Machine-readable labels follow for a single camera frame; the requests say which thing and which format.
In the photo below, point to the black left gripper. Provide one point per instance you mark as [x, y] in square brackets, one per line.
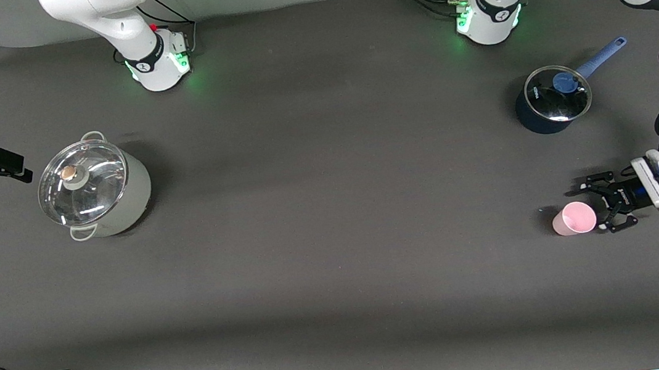
[627, 196]

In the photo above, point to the pink plastic cup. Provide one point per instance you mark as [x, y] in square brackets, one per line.
[575, 219]

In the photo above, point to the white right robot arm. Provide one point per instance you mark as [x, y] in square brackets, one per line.
[119, 23]

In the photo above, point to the glass pot lid brass knob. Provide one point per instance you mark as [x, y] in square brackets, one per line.
[88, 187]

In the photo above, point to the dark blue saucepan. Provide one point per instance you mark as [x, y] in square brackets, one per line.
[530, 122]

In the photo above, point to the glass lid blue knob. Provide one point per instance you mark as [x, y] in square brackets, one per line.
[555, 100]

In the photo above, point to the pale green cooking pot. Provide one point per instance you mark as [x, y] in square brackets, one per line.
[132, 195]

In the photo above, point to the dark grey table mat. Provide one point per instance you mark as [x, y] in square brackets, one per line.
[325, 148]

